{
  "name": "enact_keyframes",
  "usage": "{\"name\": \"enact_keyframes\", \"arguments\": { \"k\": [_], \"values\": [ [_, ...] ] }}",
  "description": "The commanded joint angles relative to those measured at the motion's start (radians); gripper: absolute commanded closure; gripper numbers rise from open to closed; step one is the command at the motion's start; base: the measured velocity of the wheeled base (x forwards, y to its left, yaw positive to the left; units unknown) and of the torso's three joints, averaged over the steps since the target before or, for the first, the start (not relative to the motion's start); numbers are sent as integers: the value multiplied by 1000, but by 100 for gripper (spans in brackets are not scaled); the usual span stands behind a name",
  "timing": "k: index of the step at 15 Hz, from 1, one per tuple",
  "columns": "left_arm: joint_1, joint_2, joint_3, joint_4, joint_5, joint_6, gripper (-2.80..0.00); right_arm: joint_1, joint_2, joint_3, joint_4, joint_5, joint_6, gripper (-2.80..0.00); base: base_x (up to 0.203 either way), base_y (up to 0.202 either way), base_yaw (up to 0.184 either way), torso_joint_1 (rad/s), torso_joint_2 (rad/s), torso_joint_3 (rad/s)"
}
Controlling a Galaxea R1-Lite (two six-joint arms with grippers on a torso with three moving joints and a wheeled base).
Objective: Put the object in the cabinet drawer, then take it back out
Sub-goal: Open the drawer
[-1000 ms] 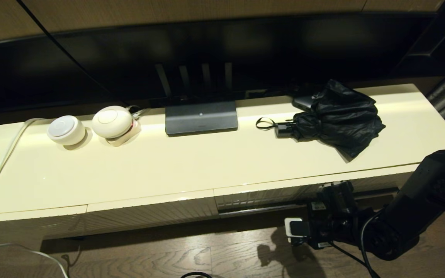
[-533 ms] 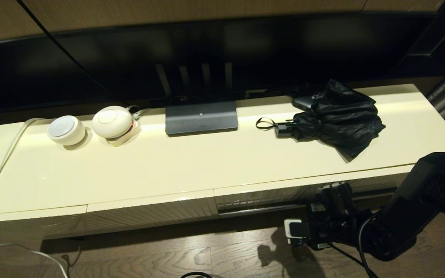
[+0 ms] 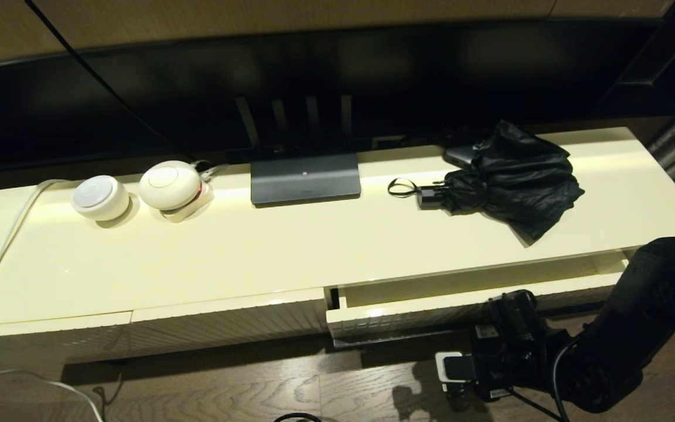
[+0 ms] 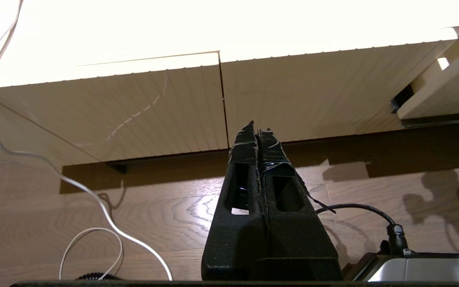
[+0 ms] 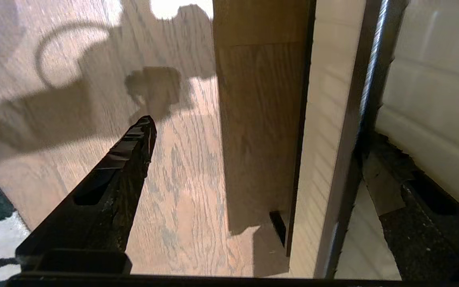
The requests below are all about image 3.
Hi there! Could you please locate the small black set-top box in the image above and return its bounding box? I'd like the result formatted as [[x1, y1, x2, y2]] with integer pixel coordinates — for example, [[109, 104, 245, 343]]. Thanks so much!
[[443, 145, 482, 171]]

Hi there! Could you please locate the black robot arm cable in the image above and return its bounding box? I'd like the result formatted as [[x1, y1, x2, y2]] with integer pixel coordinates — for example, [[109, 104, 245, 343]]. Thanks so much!
[[504, 334, 584, 422]]

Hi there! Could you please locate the dark grey antenna router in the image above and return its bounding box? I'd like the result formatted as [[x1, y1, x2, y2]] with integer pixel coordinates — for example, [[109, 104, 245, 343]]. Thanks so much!
[[235, 96, 362, 207]]

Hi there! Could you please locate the small white round speaker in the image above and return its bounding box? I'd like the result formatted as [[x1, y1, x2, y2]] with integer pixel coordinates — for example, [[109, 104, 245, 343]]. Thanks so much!
[[70, 175, 131, 222]]

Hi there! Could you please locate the thin black hanging cable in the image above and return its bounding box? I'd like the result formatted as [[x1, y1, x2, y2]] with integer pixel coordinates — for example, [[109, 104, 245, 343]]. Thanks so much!
[[24, 0, 183, 154]]

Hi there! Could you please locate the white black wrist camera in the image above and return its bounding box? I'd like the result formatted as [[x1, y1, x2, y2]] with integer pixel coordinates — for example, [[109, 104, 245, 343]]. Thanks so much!
[[436, 350, 479, 390]]

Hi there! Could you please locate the white power cable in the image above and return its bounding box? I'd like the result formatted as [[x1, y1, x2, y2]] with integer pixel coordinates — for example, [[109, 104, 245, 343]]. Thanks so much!
[[0, 179, 74, 326]]

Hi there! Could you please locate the cream drawer with black handle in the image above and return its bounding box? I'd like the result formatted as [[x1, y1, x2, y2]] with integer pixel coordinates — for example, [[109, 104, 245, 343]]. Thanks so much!
[[326, 249, 631, 348]]

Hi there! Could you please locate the black flat television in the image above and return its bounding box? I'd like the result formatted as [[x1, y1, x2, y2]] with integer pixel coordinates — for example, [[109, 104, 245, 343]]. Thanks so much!
[[0, 21, 666, 176]]

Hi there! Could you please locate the beige device base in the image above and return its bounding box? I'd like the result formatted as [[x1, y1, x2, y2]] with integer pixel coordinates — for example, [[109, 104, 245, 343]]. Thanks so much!
[[161, 183, 216, 224]]

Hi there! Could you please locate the grey thin cable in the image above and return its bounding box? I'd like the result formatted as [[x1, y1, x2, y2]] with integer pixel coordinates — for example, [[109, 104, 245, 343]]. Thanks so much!
[[194, 160, 230, 182]]

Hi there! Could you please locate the white floor cable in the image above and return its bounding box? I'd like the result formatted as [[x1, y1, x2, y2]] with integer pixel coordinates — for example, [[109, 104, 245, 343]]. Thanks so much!
[[0, 368, 107, 422]]

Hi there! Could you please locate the large white round device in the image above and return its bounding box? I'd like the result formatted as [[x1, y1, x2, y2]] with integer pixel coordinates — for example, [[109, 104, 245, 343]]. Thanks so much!
[[138, 161, 203, 212]]

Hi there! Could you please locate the black umbrella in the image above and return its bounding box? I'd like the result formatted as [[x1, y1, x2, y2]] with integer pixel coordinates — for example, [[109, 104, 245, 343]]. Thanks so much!
[[387, 120, 585, 242]]

